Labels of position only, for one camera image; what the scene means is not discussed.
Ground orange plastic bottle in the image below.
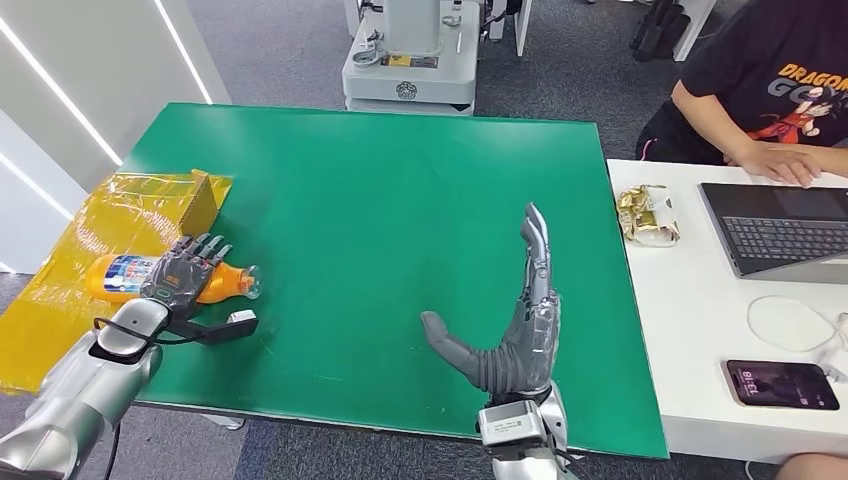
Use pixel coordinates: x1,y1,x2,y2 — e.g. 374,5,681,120
86,253,263,306

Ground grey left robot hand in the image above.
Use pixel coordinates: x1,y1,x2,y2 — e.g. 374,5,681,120
140,233,234,318

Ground person's knee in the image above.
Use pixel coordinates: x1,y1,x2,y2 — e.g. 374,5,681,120
775,453,848,480

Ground white cable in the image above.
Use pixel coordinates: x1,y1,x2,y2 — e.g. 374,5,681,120
747,296,848,384

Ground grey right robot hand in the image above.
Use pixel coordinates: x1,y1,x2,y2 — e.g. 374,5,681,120
420,202,563,399

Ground person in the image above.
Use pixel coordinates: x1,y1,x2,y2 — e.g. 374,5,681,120
635,0,848,188

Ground white desk leg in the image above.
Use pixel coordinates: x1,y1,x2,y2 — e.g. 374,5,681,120
674,0,720,64

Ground yellow taped cardboard box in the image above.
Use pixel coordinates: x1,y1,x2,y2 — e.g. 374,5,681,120
0,168,234,397

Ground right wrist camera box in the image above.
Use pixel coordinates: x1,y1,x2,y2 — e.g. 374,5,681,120
478,400,548,448

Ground gold snack packet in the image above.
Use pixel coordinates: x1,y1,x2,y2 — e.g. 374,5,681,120
616,185,682,248

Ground black bag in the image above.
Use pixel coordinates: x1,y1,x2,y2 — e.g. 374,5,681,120
630,0,694,64

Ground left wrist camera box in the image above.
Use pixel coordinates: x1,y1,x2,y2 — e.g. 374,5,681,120
168,309,260,347

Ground grey laptop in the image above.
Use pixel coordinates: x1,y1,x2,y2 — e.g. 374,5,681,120
697,182,848,286

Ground black smartphone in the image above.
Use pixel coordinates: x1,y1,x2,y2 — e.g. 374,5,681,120
723,359,841,412

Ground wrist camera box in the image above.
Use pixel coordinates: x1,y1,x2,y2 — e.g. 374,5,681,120
478,400,548,448
168,309,260,347

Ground person's hand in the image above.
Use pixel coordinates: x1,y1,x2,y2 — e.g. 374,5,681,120
725,142,823,188

